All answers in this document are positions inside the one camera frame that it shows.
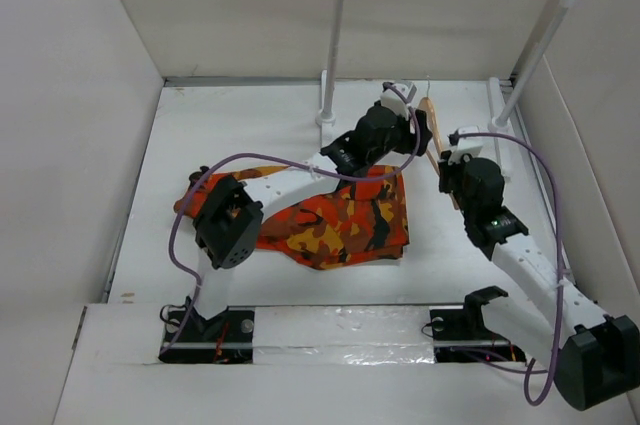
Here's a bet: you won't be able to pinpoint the wooden clothes hanger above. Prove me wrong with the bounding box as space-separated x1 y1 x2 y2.
410 79 464 211

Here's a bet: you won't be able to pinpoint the orange camouflage trousers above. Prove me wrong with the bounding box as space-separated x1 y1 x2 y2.
172 163 412 271

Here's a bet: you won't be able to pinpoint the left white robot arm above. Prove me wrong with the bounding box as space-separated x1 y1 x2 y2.
174 102 431 342

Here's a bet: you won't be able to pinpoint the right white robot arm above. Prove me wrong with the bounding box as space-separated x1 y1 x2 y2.
439 154 639 411

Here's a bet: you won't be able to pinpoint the white and silver clothes rack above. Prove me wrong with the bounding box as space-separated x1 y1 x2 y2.
316 0 577 146

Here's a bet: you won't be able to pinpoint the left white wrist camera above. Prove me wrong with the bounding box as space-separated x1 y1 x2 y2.
379 80 417 120

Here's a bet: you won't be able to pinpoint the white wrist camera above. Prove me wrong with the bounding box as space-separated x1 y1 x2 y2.
379 80 417 120
447 125 483 165

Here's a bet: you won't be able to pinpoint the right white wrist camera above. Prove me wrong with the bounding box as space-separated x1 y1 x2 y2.
447 125 483 165

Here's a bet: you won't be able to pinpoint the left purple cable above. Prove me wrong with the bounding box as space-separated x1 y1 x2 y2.
159 84 421 361

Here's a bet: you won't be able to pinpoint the black base rail with foil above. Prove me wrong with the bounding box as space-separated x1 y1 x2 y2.
158 302 527 372

